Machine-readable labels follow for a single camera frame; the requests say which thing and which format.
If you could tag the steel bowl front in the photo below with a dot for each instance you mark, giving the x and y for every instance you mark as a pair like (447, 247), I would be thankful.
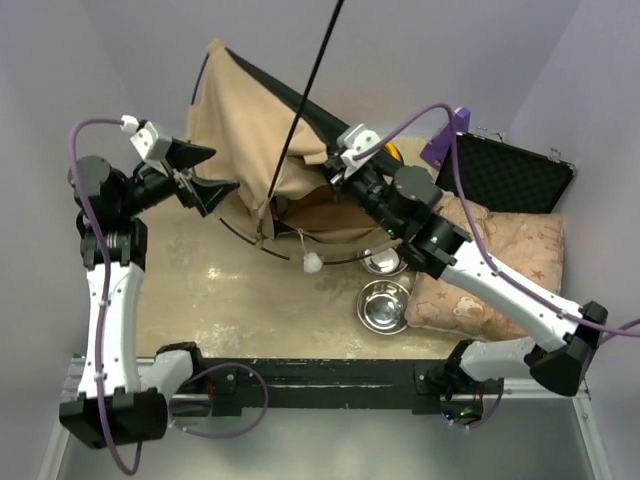
(381, 306)

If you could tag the aluminium rail frame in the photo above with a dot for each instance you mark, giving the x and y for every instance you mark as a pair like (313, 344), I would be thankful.
(372, 432)

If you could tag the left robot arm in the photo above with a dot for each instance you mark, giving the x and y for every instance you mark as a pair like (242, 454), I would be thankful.
(115, 403)

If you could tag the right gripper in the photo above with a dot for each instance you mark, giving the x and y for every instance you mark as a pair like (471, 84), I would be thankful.
(334, 169)

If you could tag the purple plastic piece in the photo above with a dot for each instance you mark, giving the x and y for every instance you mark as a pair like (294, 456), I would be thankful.
(435, 151)

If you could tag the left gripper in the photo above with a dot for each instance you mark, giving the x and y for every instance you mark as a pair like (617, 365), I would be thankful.
(204, 194)

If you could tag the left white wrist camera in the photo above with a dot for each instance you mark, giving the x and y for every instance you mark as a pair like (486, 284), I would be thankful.
(150, 142)

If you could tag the pink patterned pillow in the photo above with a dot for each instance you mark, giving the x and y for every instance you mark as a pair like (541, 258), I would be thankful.
(531, 244)

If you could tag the steel bowl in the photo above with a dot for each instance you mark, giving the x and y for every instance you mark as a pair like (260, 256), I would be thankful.
(381, 306)
(384, 263)

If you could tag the black foam-lined case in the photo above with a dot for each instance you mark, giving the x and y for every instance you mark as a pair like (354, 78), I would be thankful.
(505, 178)

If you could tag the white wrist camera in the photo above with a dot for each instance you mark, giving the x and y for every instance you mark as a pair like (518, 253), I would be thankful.
(356, 142)
(150, 142)

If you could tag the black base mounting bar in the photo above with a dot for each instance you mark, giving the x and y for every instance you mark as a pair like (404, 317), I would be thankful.
(236, 384)

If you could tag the beige pet tent fabric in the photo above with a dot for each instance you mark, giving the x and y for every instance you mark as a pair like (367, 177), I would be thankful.
(265, 160)

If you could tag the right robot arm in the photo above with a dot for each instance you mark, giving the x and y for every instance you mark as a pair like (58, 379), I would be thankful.
(562, 336)

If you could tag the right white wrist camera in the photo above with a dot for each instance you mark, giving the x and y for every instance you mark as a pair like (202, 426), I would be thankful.
(356, 142)

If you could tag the steel bowl rear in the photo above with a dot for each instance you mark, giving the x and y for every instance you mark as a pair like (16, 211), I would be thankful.
(384, 263)

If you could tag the yellow double bowl holder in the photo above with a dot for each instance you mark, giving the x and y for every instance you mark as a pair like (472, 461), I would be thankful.
(394, 152)

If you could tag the white pompom toy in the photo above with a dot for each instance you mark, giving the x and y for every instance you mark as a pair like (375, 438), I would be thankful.
(312, 262)

